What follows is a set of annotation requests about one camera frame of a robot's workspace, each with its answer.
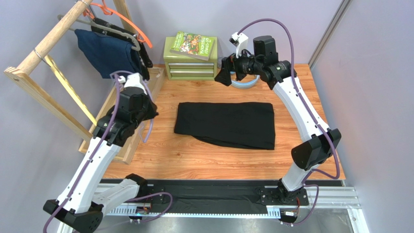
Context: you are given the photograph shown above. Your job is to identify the black trousers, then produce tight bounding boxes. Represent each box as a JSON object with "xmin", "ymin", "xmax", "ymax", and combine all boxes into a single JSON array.
[{"xmin": 174, "ymin": 102, "xmax": 276, "ymax": 150}]

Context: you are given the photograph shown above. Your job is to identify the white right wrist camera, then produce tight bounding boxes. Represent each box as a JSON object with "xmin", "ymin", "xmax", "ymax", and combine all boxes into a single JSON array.
[{"xmin": 229, "ymin": 32, "xmax": 248, "ymax": 58}]

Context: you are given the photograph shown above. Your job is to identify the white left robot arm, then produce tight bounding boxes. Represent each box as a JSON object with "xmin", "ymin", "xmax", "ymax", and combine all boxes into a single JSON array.
[{"xmin": 43, "ymin": 86, "xmax": 158, "ymax": 233}]

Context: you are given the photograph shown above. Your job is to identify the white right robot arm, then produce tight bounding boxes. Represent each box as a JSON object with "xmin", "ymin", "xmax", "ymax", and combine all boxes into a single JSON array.
[{"xmin": 214, "ymin": 33, "xmax": 342, "ymax": 204}]

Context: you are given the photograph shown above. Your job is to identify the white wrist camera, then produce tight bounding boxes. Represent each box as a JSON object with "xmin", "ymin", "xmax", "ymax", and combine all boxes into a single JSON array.
[
  {"xmin": 229, "ymin": 32, "xmax": 248, "ymax": 58},
  {"xmin": 117, "ymin": 73, "xmax": 145, "ymax": 90}
]

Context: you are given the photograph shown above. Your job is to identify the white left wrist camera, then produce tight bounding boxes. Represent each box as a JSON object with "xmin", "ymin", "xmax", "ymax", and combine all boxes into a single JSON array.
[{"xmin": 117, "ymin": 73, "xmax": 145, "ymax": 90}]

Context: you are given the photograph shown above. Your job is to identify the yellow hanger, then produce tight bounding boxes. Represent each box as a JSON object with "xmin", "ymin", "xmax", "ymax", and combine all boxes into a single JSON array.
[{"xmin": 44, "ymin": 55, "xmax": 97, "ymax": 126}]

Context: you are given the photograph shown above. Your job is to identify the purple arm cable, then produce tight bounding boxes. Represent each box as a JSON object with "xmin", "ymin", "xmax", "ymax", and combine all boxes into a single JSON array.
[
  {"xmin": 43, "ymin": 72, "xmax": 173, "ymax": 233},
  {"xmin": 238, "ymin": 18, "xmax": 341, "ymax": 226}
]

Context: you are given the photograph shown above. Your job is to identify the green illustrated book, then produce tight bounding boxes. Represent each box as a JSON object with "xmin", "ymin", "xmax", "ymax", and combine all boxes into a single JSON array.
[{"xmin": 170, "ymin": 31, "xmax": 216, "ymax": 61}]

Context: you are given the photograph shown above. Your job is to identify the black base mat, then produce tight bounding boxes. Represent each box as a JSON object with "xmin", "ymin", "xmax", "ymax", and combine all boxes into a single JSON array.
[{"xmin": 142, "ymin": 176, "xmax": 344, "ymax": 215}]

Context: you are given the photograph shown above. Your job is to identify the small glass jar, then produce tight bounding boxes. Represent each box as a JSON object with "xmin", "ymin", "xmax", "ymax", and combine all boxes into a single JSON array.
[{"xmin": 217, "ymin": 56, "xmax": 224, "ymax": 69}]

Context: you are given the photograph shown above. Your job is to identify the purple hanger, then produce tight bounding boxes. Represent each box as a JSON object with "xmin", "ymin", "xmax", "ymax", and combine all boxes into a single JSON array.
[{"xmin": 110, "ymin": 70, "xmax": 158, "ymax": 143}]

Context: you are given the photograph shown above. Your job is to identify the orange hanger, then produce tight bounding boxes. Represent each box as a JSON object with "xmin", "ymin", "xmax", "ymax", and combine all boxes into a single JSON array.
[{"xmin": 81, "ymin": 0, "xmax": 153, "ymax": 49}]

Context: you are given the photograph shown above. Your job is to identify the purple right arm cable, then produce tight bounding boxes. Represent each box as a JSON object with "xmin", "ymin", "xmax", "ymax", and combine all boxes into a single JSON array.
[{"xmin": 238, "ymin": 18, "xmax": 341, "ymax": 226}]

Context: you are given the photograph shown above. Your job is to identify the green drawer cabinet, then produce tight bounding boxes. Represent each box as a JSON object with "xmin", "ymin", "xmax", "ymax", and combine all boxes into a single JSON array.
[{"xmin": 163, "ymin": 36, "xmax": 218, "ymax": 81}]

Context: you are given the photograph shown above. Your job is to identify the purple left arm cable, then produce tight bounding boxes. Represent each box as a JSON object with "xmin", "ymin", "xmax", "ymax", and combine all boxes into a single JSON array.
[{"xmin": 43, "ymin": 72, "xmax": 173, "ymax": 233}]

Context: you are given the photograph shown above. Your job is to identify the wooden clothes rack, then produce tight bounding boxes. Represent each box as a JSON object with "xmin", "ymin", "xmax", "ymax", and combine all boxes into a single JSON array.
[{"xmin": 3, "ymin": 0, "xmax": 169, "ymax": 166}]

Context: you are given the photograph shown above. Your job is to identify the aluminium rail frame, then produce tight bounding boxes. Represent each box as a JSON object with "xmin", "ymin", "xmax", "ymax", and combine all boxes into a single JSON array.
[{"xmin": 106, "ymin": 180, "xmax": 368, "ymax": 233}]

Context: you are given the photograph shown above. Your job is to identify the navy blue trousers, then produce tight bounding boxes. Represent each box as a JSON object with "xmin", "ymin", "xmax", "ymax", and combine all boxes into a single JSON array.
[{"xmin": 74, "ymin": 29, "xmax": 142, "ymax": 79}]

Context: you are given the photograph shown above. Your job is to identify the black patterned garment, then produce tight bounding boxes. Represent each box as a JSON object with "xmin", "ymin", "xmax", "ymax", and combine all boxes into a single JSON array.
[{"xmin": 109, "ymin": 36, "xmax": 153, "ymax": 81}]

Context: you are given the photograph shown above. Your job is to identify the light blue headphones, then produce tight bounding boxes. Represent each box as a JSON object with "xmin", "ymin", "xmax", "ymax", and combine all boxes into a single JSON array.
[{"xmin": 231, "ymin": 75, "xmax": 260, "ymax": 89}]

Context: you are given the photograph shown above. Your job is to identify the grey hanger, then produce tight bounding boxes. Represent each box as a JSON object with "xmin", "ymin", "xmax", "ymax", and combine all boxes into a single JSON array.
[{"xmin": 75, "ymin": 18, "xmax": 145, "ymax": 51}]

